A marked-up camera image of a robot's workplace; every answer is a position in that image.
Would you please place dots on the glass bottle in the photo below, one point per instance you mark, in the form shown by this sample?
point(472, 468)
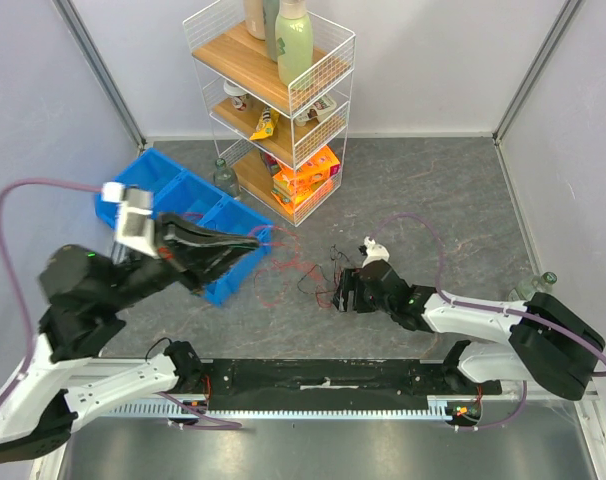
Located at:
point(225, 179)
point(528, 287)

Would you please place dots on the yellow snack bag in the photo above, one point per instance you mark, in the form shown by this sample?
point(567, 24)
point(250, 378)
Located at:
point(266, 125)

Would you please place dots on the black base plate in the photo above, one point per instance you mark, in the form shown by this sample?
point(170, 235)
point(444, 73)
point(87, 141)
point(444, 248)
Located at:
point(325, 385)

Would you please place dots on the beige bottle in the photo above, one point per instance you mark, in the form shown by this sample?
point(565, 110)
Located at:
point(254, 19)

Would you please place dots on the blue plastic bin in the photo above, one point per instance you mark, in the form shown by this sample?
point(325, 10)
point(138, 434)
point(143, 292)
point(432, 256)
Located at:
point(178, 190)

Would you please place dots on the orange snack box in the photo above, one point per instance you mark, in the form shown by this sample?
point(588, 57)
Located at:
point(292, 188)

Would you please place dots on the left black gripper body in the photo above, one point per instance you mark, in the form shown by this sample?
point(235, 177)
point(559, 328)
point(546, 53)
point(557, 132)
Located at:
point(165, 247)

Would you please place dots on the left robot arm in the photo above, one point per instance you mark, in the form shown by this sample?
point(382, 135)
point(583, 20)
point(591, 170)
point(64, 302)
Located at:
point(86, 291)

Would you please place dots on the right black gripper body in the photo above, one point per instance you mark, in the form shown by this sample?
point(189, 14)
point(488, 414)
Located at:
point(351, 291)

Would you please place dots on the white wire shelf rack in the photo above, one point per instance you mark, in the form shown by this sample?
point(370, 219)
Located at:
point(222, 49)

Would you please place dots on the green bottle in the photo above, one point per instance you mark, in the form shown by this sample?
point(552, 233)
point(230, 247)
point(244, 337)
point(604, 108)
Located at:
point(294, 40)

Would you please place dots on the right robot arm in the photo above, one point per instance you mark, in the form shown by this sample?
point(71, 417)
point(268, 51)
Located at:
point(539, 340)

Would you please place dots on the grey-green bottle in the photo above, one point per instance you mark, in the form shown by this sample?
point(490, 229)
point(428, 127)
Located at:
point(270, 14)

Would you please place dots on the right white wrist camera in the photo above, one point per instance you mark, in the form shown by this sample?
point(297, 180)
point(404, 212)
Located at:
point(373, 251)

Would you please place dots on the white cup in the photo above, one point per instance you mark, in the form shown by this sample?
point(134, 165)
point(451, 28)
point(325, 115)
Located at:
point(240, 99)

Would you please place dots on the right glass bottle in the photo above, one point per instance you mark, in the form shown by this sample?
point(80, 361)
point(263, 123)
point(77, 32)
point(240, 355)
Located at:
point(528, 287)

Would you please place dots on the slotted cable duct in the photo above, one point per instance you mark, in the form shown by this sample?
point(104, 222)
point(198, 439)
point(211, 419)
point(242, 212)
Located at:
point(159, 408)

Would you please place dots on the left glass bottle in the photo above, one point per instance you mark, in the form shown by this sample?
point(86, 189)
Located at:
point(225, 179)

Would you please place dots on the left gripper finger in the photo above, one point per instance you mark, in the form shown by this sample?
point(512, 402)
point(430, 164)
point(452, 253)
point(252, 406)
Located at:
point(189, 233)
point(199, 267)

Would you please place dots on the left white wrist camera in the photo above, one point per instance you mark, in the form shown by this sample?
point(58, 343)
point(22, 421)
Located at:
point(135, 227)

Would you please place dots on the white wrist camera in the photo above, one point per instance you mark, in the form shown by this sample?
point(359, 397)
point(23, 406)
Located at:
point(373, 251)
point(135, 227)

